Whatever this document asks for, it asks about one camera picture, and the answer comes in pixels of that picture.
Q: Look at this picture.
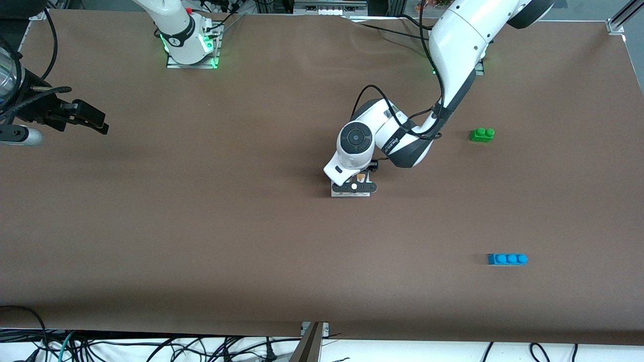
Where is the black looped cable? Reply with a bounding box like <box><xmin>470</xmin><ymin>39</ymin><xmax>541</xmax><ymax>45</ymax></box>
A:
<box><xmin>0</xmin><ymin>305</ymin><xmax>49</xmax><ymax>362</ymax></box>

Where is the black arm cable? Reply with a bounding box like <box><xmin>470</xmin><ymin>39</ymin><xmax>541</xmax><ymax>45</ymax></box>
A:
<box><xmin>0</xmin><ymin>8</ymin><xmax>73</xmax><ymax>126</ymax></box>
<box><xmin>351</xmin><ymin>15</ymin><xmax>446</xmax><ymax>140</ymax></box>

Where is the blue three-stud block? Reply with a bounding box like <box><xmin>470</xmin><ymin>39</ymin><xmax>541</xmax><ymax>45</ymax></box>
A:
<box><xmin>487</xmin><ymin>253</ymin><xmax>529</xmax><ymax>266</ymax></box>

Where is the brown table cover sheet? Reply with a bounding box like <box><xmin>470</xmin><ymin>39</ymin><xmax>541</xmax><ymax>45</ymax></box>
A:
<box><xmin>0</xmin><ymin>9</ymin><xmax>644</xmax><ymax>347</ymax></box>

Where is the thin grey cable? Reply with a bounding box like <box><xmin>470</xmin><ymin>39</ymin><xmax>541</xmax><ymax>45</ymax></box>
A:
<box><xmin>215</xmin><ymin>12</ymin><xmax>247</xmax><ymax>37</ymax></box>

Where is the dark metal beam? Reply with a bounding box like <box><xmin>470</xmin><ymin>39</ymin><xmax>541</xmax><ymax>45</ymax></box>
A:
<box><xmin>289</xmin><ymin>323</ymin><xmax>323</xmax><ymax>362</ymax></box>

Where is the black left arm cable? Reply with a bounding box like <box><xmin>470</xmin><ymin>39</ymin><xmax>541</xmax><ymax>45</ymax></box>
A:
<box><xmin>351</xmin><ymin>15</ymin><xmax>446</xmax><ymax>140</ymax></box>

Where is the teal cable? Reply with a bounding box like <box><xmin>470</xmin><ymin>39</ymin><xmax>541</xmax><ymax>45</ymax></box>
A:
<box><xmin>50</xmin><ymin>329</ymin><xmax>76</xmax><ymax>362</ymax></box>

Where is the white power strip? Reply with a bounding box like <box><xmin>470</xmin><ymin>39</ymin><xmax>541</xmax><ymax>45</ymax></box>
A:
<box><xmin>199</xmin><ymin>0</ymin><xmax>239</xmax><ymax>13</ymax></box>

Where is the grey metal box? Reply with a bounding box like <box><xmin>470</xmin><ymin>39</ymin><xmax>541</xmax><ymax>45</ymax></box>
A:
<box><xmin>293</xmin><ymin>0</ymin><xmax>369</xmax><ymax>17</ymax></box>

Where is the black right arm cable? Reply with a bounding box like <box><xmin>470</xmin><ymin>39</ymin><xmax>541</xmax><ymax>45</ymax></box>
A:
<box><xmin>0</xmin><ymin>8</ymin><xmax>73</xmax><ymax>126</ymax></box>

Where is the aluminium frame profile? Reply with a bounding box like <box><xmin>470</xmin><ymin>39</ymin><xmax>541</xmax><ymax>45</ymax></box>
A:
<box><xmin>606</xmin><ymin>0</ymin><xmax>644</xmax><ymax>36</ymax></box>

